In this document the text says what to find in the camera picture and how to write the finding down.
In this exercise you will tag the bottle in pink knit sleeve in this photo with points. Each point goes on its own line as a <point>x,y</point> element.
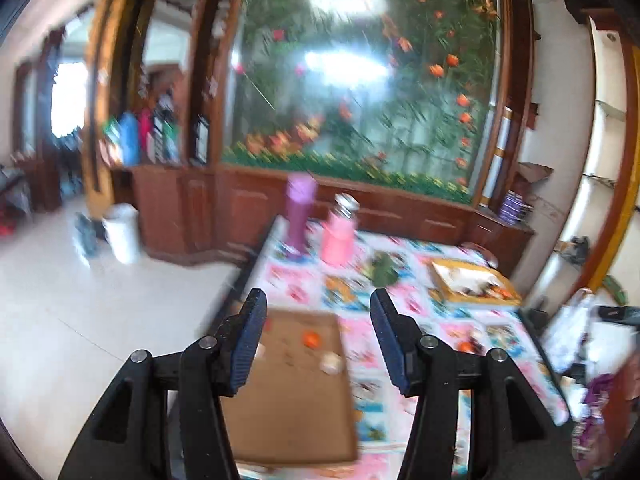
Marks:
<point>340,235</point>

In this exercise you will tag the stack of purple bowls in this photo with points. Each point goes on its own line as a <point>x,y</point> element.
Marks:
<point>512,207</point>

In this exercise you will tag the purple bottle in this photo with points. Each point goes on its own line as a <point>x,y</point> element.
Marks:
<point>300,210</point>

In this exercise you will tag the floral glass panel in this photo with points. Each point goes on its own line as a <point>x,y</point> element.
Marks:
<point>360,70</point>

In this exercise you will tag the orange tangerine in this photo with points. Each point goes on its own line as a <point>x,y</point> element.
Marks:
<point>311,339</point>
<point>467,346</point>

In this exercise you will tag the white plastic bucket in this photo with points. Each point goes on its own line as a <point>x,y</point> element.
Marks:
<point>122,232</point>

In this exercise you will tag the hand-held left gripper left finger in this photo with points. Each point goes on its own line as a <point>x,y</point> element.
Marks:
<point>250,340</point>

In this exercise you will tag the wooden cabinet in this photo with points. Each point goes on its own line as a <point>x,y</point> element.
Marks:
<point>240,200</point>

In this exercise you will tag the blue thermos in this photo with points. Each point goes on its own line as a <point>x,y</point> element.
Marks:
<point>130,137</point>

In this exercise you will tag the clear plastic bag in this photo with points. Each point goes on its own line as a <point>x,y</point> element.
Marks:
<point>570,330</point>

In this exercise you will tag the yellow snack tray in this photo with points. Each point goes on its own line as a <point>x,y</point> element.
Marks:
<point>472,282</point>

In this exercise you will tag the green leafy vegetable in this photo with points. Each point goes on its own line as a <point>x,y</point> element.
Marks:
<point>382,267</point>

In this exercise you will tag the beige yam piece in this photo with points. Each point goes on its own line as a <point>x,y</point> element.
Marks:
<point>331,362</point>

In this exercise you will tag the printed pink tablecloth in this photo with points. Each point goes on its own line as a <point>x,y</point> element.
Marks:
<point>295,280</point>

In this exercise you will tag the red thermos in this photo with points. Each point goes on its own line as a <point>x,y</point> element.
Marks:
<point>145,132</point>

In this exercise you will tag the white and gold roll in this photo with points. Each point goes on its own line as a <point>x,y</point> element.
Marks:
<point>500,160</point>

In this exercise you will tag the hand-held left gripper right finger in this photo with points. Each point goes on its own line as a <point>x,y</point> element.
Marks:
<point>387,340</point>

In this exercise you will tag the brown cardboard tray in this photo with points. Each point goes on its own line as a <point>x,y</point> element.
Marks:
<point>295,400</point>

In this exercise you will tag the grey kettle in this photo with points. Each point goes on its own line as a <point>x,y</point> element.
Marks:
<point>85,237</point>

